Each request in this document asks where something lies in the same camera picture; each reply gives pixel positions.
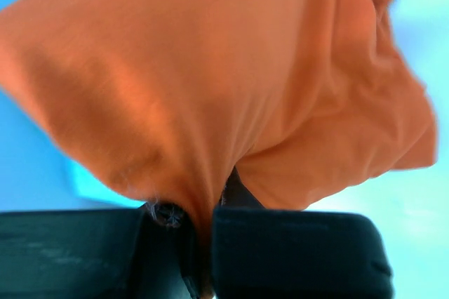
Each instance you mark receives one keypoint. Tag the orange t-shirt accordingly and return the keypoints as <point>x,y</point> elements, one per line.
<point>161,99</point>

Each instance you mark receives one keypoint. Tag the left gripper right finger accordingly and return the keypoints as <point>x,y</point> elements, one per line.
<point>262,253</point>

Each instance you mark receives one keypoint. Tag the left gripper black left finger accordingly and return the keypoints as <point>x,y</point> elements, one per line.
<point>108,253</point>

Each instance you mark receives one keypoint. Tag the light turquoise t-shirt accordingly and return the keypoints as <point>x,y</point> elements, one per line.
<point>35,175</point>

